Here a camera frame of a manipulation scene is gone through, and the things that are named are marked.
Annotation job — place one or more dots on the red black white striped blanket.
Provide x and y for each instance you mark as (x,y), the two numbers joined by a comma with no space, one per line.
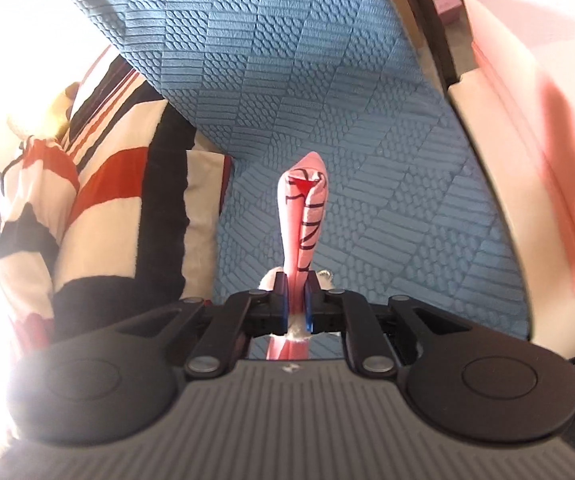
(107,175)

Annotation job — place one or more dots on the pink cloth strip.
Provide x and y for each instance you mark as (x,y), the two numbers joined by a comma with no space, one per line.
(302,210)

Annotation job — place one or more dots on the white fluffy item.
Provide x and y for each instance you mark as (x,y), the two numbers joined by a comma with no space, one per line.
(269,280)

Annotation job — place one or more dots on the blue textured blanket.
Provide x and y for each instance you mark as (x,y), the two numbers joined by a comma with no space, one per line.
(317,85)

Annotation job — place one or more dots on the dark wooden post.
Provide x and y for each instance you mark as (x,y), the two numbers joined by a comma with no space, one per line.
(427,20)

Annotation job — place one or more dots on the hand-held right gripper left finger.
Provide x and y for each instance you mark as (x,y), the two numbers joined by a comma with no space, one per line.
(281,305)

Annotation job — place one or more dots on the large pink box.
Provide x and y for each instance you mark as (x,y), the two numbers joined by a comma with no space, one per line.
(542,85)

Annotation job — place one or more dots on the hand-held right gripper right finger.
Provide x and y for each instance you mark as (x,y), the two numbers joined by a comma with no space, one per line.
(310,310)

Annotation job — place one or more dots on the tan plush toy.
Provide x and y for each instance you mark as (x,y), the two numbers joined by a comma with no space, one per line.
(42,115)

